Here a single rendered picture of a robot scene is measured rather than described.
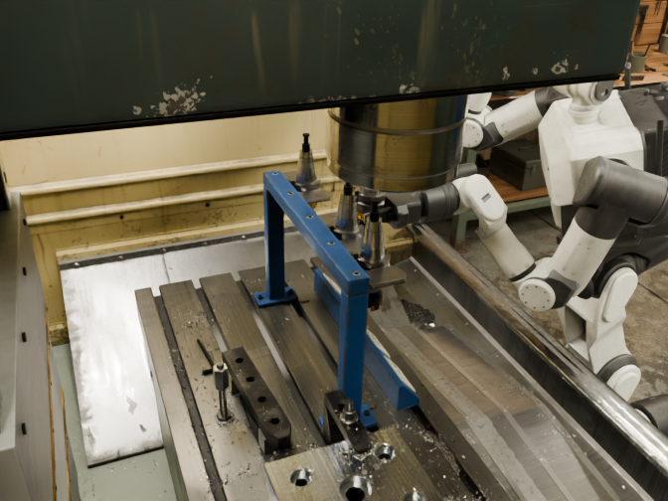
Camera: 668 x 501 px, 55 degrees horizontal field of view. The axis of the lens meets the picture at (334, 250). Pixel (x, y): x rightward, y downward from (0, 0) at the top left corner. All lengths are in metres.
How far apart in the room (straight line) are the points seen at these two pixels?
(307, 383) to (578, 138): 0.75
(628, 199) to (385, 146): 0.71
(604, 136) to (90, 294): 1.30
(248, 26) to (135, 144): 1.24
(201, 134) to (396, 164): 1.13
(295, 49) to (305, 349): 0.95
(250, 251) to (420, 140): 1.26
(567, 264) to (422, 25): 0.89
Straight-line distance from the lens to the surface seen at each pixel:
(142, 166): 1.78
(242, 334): 1.46
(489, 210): 1.42
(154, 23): 0.53
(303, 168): 1.36
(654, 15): 4.92
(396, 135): 0.69
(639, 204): 1.32
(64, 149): 1.75
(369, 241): 1.08
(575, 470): 1.51
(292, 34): 0.55
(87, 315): 1.80
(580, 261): 1.40
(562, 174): 1.44
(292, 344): 1.43
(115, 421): 1.65
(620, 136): 1.44
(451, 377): 1.63
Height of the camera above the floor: 1.78
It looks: 30 degrees down
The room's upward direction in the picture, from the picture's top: 2 degrees clockwise
